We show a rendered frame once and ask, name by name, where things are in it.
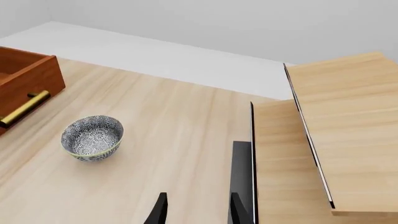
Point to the red-brown wooden drawer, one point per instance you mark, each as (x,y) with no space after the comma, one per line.
(29,77)

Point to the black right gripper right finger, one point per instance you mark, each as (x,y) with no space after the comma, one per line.
(240,215)

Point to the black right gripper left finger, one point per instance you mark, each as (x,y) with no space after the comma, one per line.
(159,213)

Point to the pale wooden stepped shelf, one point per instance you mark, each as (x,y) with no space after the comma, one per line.
(342,130)

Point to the blue-white patterned bowl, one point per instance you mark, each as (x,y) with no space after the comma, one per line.
(90,140)

